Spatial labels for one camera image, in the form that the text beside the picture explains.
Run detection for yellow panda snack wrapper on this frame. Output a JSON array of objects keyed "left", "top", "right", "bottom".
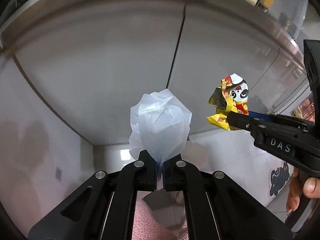
[{"left": 206, "top": 73, "right": 249, "bottom": 131}]

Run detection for person's right hand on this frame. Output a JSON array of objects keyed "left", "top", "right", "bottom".
[{"left": 286, "top": 167, "right": 320, "bottom": 214}]

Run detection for black cat sticker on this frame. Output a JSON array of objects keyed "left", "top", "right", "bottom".
[{"left": 268, "top": 161, "right": 291, "bottom": 198}]

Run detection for pink fuzzy trousers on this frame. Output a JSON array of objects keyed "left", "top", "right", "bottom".
[{"left": 132, "top": 200, "right": 189, "bottom": 240}]

